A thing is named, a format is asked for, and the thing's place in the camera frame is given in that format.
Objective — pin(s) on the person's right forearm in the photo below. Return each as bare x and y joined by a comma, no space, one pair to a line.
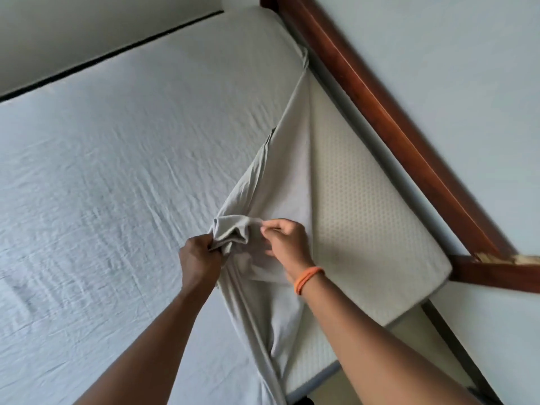
371,354

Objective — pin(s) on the white honeycomb mattress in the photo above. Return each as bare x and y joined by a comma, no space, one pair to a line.
358,206

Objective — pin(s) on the person's left hand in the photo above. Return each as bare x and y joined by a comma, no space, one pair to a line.
200,265

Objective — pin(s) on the orange wrist band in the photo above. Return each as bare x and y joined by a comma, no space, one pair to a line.
308,278

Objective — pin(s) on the brown wooden bed headboard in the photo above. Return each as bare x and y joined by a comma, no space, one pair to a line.
379,109

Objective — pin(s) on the person's right hand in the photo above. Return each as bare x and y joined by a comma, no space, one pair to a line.
293,248

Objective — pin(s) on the person's left forearm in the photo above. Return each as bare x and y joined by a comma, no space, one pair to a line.
156,354

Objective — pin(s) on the grey bed sheet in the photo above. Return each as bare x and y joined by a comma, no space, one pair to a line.
105,164

